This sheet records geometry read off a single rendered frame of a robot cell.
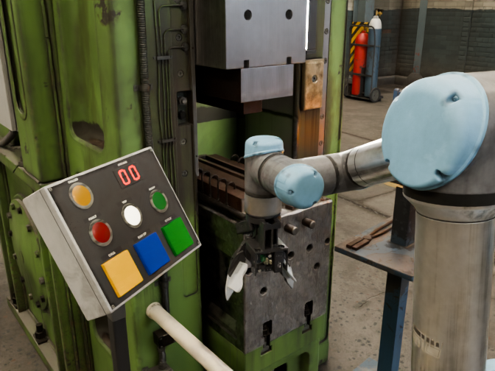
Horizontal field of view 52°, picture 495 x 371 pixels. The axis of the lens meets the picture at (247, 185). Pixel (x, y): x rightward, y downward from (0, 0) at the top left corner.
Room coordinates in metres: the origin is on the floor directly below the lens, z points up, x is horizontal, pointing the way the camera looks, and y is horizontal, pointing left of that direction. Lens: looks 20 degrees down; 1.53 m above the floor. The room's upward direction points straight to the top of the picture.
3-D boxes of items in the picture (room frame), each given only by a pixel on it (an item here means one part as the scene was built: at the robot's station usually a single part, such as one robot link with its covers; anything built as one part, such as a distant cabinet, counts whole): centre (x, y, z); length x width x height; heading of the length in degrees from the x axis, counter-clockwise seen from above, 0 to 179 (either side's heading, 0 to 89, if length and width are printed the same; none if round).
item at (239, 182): (1.65, 0.07, 0.96); 0.42 x 0.20 x 0.09; 38
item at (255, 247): (0.94, -0.03, 1.07); 0.09 x 0.08 x 0.12; 19
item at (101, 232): (0.95, 0.30, 1.09); 0.05 x 0.03 x 0.04; 128
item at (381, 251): (1.64, -0.55, 0.73); 0.40 x 0.30 x 0.02; 134
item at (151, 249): (1.02, 0.22, 1.01); 0.07 x 0.05 x 0.07; 153
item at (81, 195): (0.97, 0.34, 1.16); 0.05 x 0.03 x 0.04; 128
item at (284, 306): (1.69, 0.03, 0.69); 0.56 x 0.38 x 0.45; 38
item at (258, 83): (1.65, 0.07, 1.32); 0.42 x 0.20 x 0.10; 38
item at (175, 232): (1.11, 0.17, 1.01); 0.07 x 0.05 x 0.07; 153
